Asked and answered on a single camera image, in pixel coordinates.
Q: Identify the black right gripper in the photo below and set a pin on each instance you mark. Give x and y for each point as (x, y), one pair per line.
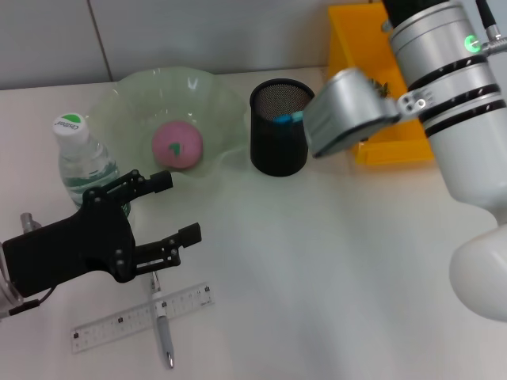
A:
(408, 7)

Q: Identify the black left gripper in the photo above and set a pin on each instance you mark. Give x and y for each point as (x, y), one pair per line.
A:
(71, 249)

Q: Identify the pink peach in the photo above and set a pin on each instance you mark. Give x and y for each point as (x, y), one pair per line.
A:
(178, 144)

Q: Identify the green plastic wrapper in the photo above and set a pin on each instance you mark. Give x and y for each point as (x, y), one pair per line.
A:
(381, 89)

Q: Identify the clear bottle with green label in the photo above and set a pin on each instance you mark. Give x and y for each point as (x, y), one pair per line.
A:
(75, 166)

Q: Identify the transparent plastic ruler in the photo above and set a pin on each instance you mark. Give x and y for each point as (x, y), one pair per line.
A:
(115, 324)

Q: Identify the blue scissors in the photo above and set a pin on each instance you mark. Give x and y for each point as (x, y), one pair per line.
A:
(283, 118)

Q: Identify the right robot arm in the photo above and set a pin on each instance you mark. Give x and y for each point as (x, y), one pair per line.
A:
(463, 118)

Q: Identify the green glass fruit plate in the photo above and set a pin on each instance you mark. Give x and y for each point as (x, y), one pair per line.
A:
(158, 91)

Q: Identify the silver ballpoint pen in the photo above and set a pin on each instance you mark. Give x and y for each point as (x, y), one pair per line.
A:
(164, 336)

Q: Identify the yellow plastic storage bin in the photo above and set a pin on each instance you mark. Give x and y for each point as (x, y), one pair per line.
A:
(352, 47)

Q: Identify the black mesh cup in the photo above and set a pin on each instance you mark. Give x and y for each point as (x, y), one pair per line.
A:
(277, 146)

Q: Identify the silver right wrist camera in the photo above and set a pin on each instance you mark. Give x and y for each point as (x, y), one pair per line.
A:
(348, 107)

